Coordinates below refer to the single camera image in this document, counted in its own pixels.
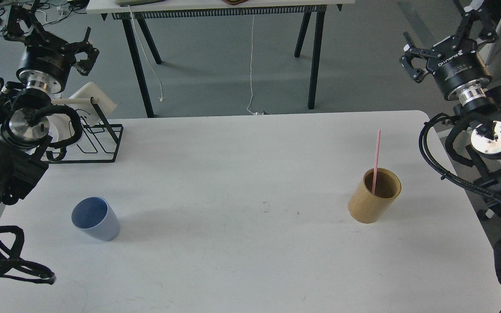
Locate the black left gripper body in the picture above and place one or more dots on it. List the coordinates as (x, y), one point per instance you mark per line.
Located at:
(45, 60)

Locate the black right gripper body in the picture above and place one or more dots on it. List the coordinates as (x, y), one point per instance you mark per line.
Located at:
(458, 65)

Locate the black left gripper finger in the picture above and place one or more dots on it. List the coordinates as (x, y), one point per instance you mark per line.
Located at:
(22, 25)
(83, 55)

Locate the blue plastic cup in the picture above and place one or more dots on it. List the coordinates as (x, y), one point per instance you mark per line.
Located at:
(95, 217)

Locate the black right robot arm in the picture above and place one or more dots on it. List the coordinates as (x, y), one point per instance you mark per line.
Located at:
(475, 135)

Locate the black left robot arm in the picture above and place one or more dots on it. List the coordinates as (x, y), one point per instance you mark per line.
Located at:
(30, 124)

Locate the white square dish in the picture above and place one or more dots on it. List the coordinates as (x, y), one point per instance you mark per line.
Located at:
(86, 96)

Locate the white mug on rack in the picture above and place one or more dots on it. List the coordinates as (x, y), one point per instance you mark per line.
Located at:
(60, 127)

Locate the wooden cylindrical holder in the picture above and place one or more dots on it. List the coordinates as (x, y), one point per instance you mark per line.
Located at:
(373, 195)

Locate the black wire dish rack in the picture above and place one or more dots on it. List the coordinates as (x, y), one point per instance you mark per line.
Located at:
(100, 141)

